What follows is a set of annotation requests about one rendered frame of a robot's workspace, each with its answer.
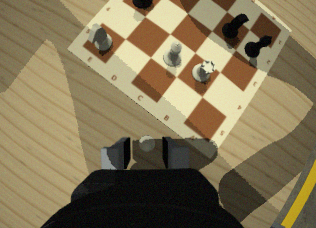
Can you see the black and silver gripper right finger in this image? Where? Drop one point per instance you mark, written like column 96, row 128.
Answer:
column 174, row 156

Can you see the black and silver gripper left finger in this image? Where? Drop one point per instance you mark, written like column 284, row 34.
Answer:
column 116, row 157

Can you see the chessboard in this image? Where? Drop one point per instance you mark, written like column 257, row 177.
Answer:
column 202, row 113

